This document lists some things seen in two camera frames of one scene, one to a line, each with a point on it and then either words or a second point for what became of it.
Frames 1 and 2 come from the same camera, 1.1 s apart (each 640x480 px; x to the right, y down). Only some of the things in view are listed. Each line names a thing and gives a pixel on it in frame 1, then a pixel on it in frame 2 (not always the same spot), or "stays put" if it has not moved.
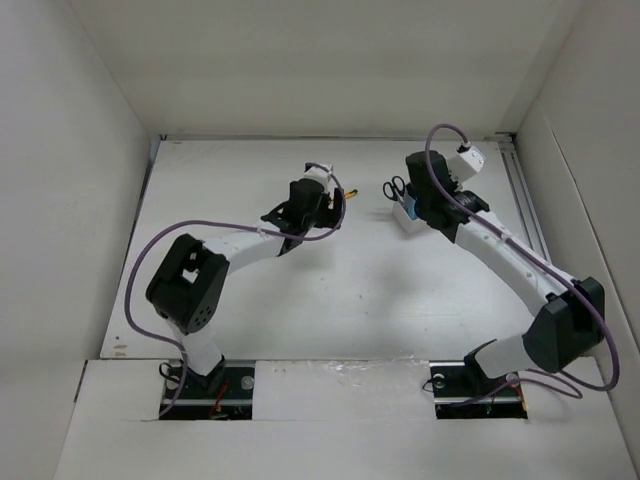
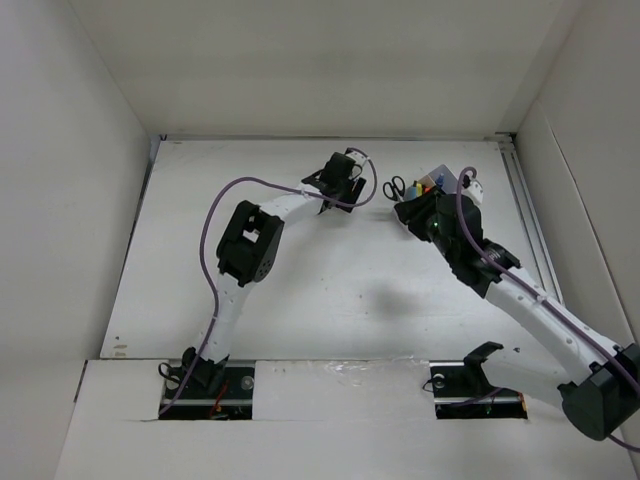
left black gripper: (329, 218) -> (353, 186)
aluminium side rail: (525, 214) stays put
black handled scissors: (395, 190) stays put
